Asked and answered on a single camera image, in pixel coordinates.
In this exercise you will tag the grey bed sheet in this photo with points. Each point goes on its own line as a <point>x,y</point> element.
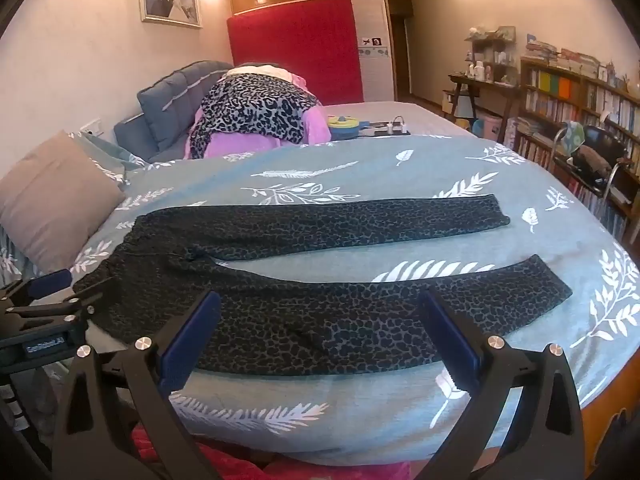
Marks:
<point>435,120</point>

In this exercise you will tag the dark wooden desk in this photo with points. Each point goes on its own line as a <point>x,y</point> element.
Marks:
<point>475,82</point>

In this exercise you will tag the pink bin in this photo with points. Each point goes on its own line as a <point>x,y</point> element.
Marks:
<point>487,127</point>

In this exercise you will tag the beige pillow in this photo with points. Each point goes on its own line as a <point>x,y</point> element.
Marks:
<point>50,200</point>

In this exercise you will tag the black tray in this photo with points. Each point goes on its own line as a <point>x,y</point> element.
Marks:
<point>387,131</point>

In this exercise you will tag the yellow and blue toy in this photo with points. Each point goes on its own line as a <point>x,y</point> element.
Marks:
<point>345,127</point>

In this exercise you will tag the small wooden shelf rack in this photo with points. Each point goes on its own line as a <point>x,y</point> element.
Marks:
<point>492,52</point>

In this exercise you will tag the dark leopard print pants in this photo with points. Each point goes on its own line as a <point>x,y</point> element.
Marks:
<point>300,330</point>

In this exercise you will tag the wooden bookshelf with books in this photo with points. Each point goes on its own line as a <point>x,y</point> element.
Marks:
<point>555,90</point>

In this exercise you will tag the black chair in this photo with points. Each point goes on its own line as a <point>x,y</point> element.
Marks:
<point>600,147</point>

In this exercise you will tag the white wardrobe door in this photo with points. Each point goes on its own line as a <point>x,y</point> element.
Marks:
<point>374,77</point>

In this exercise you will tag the teal leaf print blanket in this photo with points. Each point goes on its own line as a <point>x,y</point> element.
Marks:
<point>400,180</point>

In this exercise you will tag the teal leaf print pillow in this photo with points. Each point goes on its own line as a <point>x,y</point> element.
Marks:
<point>107,160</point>

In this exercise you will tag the white wall socket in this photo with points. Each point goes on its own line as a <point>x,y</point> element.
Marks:
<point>92,127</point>

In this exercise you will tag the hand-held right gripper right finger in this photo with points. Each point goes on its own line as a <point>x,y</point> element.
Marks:
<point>452,340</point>

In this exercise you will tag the grey padded headboard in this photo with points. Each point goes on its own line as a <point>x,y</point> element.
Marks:
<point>170,95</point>

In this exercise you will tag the orange wooden bed frame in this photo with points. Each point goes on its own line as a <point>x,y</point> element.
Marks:
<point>610,410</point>

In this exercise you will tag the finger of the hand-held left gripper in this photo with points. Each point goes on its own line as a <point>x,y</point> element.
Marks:
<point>50,312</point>
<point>50,282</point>

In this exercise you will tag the red fuzzy cloth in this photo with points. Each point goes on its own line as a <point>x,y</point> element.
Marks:
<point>300,470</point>

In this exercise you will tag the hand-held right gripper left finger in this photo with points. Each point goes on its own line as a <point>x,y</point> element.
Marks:
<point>190,340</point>

